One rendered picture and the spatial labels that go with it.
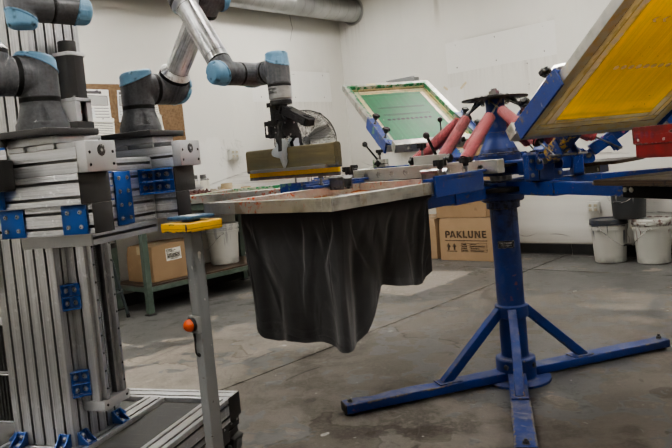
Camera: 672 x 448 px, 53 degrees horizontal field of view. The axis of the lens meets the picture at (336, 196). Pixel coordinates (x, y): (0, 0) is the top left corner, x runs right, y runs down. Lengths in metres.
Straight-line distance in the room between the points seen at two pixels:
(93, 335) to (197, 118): 4.42
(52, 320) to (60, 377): 0.19
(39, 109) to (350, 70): 6.19
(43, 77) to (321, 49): 5.98
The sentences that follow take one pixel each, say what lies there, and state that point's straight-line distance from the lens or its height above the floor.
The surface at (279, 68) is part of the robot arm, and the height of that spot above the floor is 1.39.
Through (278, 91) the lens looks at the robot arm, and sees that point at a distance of 2.11.
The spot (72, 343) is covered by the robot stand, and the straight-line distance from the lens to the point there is 2.45.
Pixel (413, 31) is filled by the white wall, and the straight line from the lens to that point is 7.52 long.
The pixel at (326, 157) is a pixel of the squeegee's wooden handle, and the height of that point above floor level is 1.10.
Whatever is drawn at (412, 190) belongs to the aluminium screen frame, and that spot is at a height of 0.98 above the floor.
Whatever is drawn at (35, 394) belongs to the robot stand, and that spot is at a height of 0.40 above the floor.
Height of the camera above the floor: 1.09
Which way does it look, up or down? 3 degrees down
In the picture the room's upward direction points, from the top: 5 degrees counter-clockwise
